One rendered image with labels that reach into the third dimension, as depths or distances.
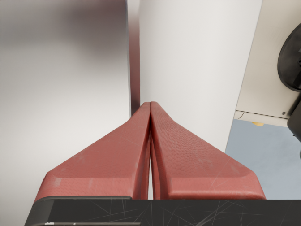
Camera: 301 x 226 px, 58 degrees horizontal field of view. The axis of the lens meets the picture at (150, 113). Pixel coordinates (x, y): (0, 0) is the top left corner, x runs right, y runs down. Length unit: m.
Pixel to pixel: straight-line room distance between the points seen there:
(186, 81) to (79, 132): 0.07
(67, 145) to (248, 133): 1.35
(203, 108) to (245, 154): 1.42
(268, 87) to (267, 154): 0.73
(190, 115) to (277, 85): 0.83
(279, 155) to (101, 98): 1.57
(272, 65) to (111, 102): 0.82
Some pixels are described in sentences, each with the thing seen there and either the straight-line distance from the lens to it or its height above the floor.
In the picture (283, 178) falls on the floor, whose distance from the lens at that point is 1.87.
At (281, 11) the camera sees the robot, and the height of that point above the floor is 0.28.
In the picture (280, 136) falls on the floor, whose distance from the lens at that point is 1.59.
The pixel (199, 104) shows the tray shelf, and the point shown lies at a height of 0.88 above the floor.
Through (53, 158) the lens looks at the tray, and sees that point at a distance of 0.18.
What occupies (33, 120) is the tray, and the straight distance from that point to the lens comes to 0.17.
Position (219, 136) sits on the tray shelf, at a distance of 0.19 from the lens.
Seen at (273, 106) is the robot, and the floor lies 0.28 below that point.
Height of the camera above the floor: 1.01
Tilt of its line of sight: 54 degrees down
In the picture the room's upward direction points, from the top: 169 degrees clockwise
